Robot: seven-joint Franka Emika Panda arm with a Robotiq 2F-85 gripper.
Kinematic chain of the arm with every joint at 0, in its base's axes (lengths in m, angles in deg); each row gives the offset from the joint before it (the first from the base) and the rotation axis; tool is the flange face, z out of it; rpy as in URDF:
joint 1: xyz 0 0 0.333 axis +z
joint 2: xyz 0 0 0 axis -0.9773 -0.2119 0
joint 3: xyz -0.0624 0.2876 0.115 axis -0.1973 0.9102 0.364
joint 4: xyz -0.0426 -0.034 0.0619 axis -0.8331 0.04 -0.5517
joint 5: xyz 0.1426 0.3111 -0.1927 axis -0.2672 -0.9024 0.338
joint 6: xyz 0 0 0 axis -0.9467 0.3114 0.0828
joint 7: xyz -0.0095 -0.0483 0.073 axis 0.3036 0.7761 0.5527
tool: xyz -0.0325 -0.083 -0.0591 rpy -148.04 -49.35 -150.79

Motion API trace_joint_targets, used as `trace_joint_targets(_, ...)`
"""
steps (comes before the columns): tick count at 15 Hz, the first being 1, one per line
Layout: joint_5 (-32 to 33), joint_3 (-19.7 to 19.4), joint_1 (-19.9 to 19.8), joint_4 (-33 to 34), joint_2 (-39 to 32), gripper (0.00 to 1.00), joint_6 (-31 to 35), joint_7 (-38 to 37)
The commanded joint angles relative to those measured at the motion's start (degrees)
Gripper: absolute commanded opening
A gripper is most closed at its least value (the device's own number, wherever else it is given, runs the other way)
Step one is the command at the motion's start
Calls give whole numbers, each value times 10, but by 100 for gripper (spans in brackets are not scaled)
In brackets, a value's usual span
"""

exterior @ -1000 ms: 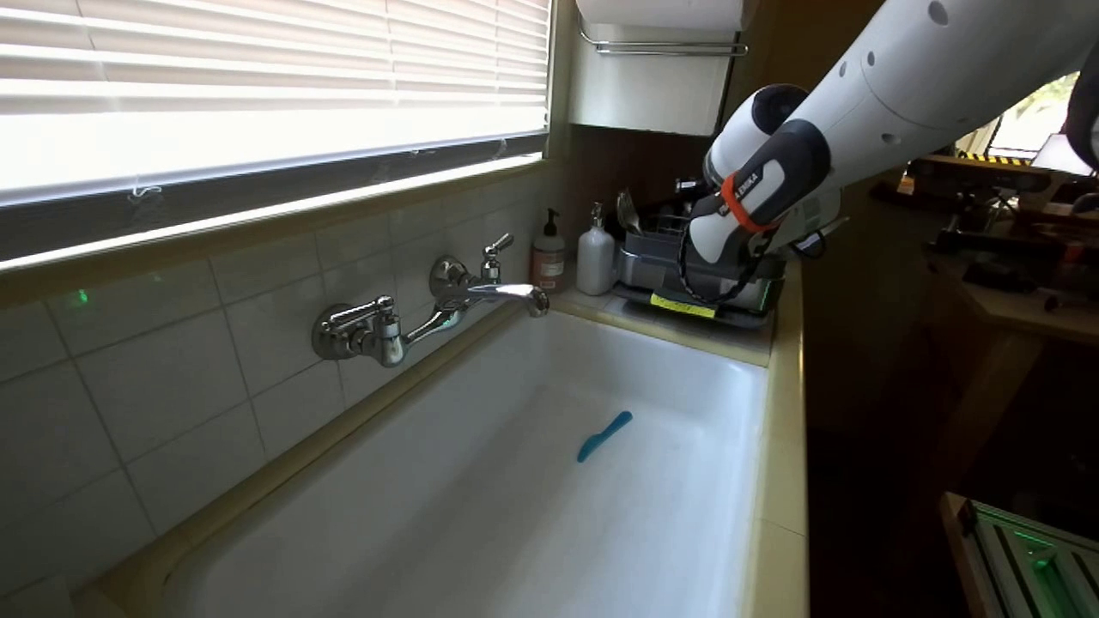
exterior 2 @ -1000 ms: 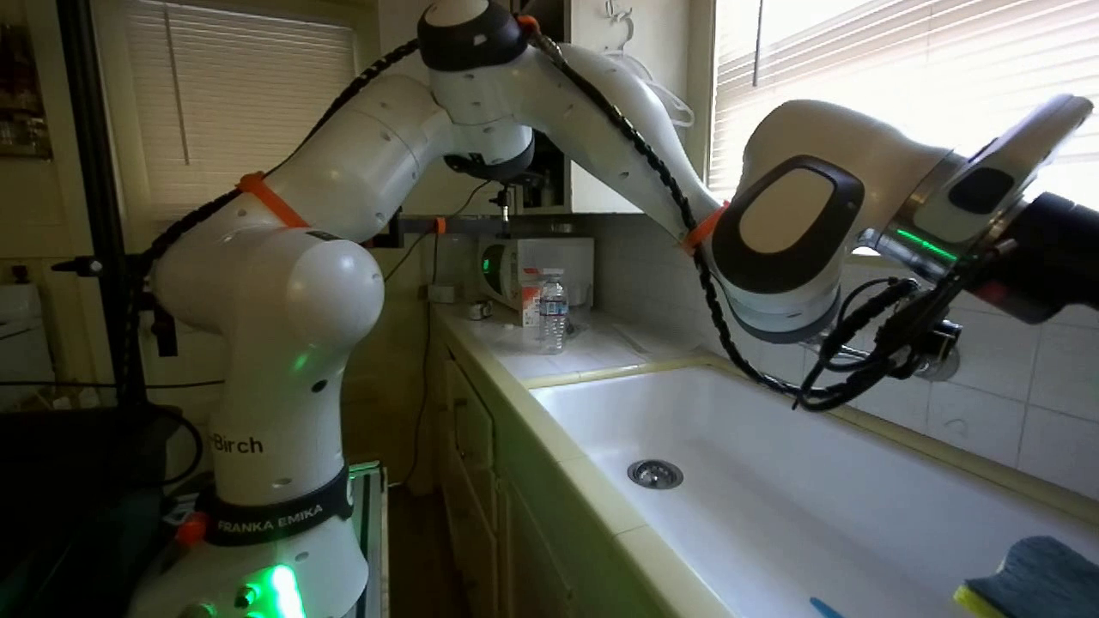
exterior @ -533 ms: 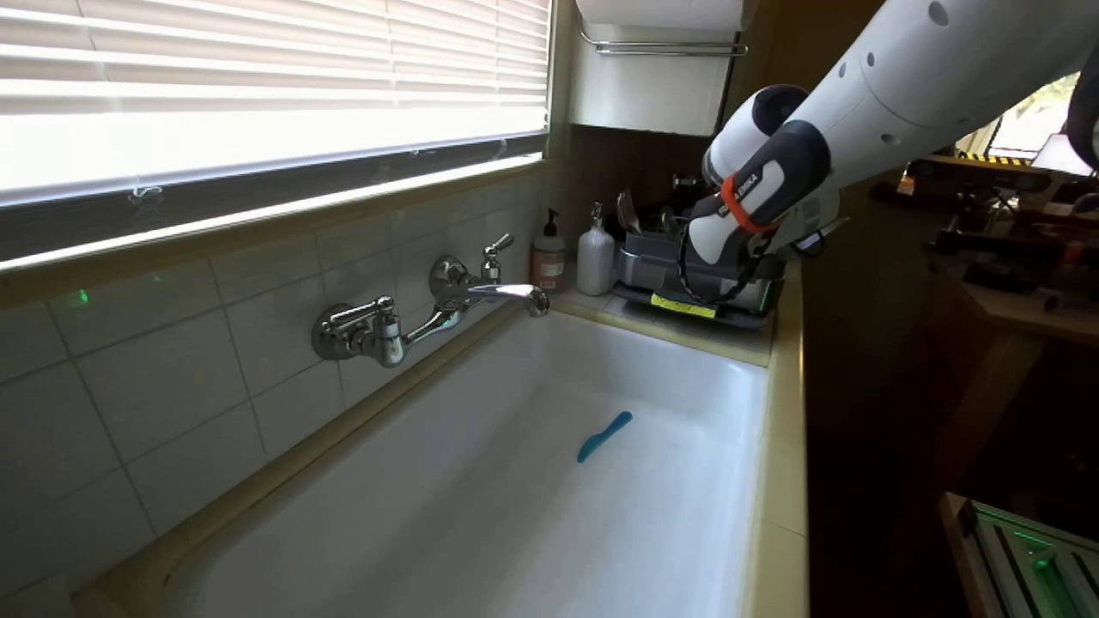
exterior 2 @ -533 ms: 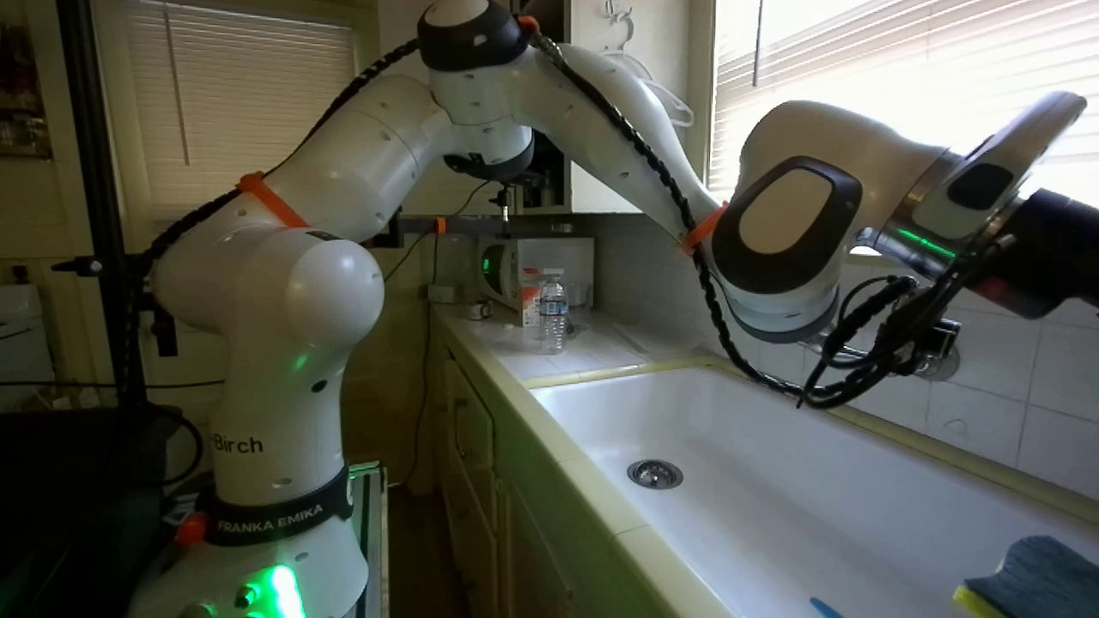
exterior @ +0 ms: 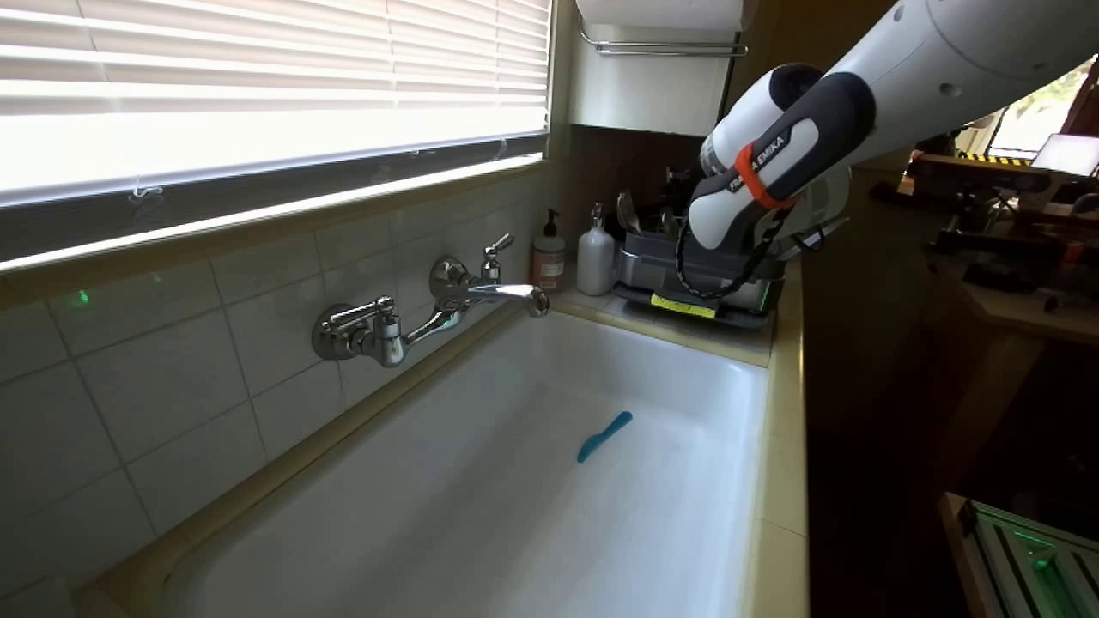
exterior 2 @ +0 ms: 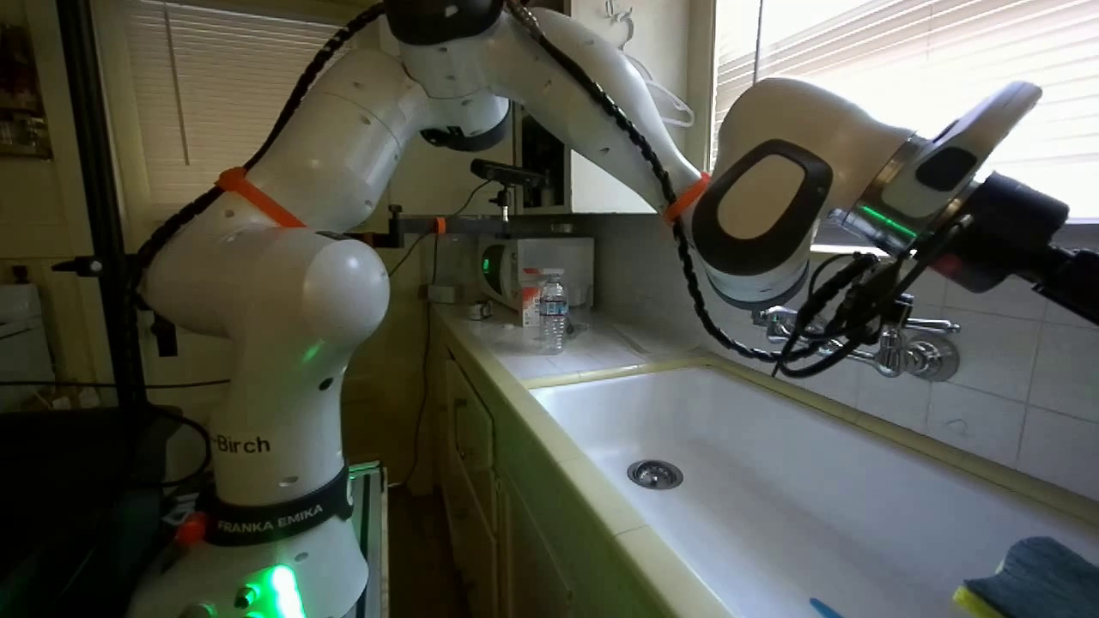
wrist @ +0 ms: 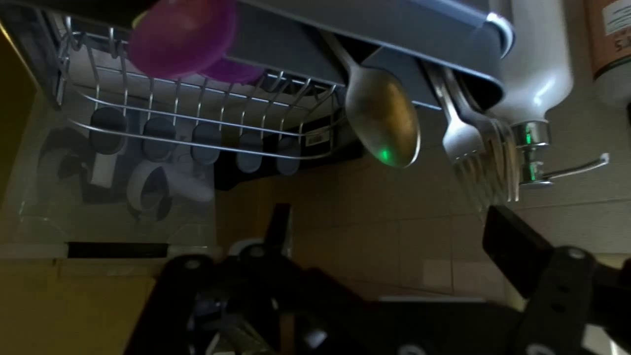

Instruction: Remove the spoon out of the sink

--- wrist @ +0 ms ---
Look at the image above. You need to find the grey wire dish rack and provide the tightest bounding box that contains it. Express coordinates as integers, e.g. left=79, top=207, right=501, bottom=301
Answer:
left=12, top=0, right=519, bottom=179

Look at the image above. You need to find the clear plastic drain tray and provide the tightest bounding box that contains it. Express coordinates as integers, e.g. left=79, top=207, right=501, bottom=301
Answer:
left=16, top=90, right=223, bottom=260

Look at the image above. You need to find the metal fork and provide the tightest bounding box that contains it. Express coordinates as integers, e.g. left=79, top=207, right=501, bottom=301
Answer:
left=422, top=59, right=489, bottom=179
left=446, top=67, right=523, bottom=207

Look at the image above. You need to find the metal spoon in rack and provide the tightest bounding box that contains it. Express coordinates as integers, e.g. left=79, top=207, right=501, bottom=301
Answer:
left=320, top=29, right=424, bottom=169

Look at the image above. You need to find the brown soap bottle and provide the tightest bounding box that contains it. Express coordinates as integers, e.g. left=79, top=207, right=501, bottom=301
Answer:
left=582, top=0, right=631, bottom=108

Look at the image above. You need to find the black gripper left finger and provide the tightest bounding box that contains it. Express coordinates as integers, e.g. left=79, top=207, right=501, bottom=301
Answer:
left=125, top=203, right=371, bottom=355

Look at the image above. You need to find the purple plastic cup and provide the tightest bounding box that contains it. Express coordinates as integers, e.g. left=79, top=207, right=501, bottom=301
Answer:
left=127, top=0, right=241, bottom=86

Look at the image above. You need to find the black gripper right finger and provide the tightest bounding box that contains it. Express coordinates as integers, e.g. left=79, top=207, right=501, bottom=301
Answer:
left=481, top=203, right=631, bottom=355

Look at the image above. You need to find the white pump dispenser bottle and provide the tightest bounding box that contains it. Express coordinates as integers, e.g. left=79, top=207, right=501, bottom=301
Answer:
left=487, top=0, right=614, bottom=191

